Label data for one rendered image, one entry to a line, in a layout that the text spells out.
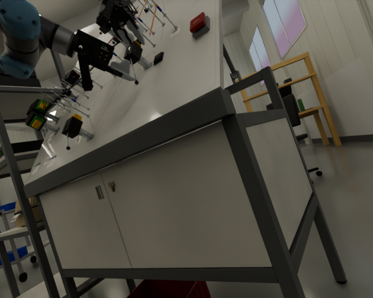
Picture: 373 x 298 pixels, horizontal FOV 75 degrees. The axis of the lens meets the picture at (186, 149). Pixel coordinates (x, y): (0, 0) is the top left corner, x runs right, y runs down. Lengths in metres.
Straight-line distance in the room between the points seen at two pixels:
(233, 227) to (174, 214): 0.20
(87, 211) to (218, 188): 0.65
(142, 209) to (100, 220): 0.25
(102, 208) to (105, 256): 0.22
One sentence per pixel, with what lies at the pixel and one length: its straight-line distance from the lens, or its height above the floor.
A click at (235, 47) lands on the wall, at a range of 11.19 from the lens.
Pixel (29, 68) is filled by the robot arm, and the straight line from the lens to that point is 0.80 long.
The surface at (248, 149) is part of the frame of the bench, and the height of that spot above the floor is 0.70.
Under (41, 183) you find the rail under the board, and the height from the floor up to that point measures 0.84.
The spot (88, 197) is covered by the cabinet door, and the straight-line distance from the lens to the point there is 1.10.
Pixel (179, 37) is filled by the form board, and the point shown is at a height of 1.13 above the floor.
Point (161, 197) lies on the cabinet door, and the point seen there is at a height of 0.64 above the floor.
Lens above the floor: 0.74
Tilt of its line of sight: 2 degrees up
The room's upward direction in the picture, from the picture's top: 19 degrees counter-clockwise
